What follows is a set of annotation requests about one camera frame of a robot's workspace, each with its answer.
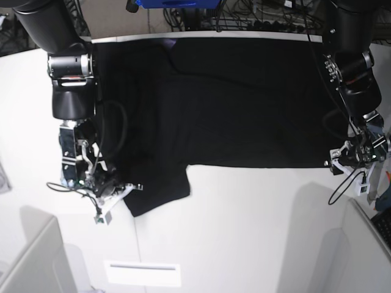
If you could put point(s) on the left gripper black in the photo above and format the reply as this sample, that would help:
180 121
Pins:
354 154

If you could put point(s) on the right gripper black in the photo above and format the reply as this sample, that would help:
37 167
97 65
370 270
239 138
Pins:
104 184

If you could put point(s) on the black T-shirt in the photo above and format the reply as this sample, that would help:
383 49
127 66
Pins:
230 102

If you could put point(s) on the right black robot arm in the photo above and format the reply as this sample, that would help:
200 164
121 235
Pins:
93 129

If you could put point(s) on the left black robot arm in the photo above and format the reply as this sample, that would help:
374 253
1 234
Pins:
349 62

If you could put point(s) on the black keyboard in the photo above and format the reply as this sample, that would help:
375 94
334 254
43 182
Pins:
381 221

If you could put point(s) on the grey right partition panel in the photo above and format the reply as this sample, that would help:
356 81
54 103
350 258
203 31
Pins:
359 259

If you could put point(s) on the grey partition panel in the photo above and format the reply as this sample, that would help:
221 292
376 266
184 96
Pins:
359 259
34 257

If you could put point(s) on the grey left partition panel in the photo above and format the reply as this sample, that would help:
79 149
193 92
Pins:
34 257

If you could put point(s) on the black power strip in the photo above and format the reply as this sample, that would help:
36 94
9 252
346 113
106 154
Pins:
274 26

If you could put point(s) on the blue box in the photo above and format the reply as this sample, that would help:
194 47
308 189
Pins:
181 4

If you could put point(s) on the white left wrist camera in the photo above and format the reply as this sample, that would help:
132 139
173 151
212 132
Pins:
359 178

